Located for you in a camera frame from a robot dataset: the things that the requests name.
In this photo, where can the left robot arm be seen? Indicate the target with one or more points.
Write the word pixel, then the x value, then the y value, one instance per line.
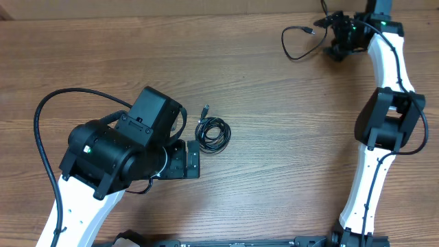
pixel 104 156

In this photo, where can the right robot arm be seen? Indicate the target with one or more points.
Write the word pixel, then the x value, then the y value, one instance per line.
pixel 391 124

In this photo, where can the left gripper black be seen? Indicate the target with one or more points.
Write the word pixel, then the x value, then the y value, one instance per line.
pixel 173 168

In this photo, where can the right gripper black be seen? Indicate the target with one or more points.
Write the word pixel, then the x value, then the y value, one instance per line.
pixel 335 36

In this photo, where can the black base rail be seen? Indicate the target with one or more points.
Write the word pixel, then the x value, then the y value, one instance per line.
pixel 236 243

